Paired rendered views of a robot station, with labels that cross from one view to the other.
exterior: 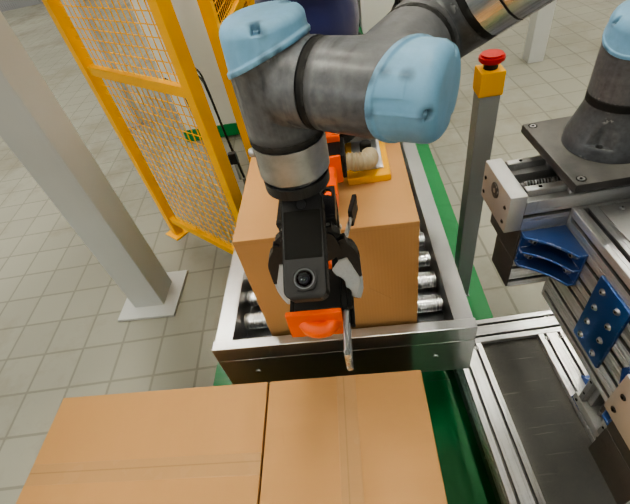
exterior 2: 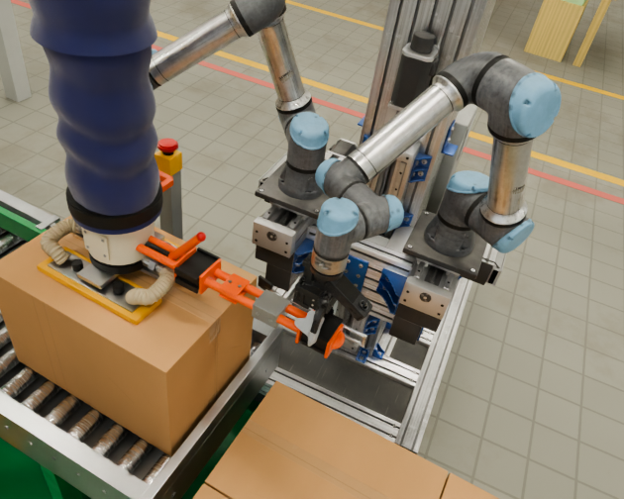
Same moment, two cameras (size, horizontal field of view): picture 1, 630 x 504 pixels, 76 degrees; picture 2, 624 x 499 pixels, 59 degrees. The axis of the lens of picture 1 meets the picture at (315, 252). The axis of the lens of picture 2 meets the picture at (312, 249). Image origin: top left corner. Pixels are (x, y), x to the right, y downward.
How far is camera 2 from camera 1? 1.03 m
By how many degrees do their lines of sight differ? 56
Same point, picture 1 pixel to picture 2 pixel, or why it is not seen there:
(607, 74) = (304, 156)
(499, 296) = not seen: hidden behind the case
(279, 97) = (360, 234)
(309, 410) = (252, 464)
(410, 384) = (281, 392)
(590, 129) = (303, 184)
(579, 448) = (342, 365)
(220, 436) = not seen: outside the picture
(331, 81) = (377, 221)
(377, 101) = (392, 221)
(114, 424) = not seen: outside the picture
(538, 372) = (290, 345)
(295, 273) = (360, 305)
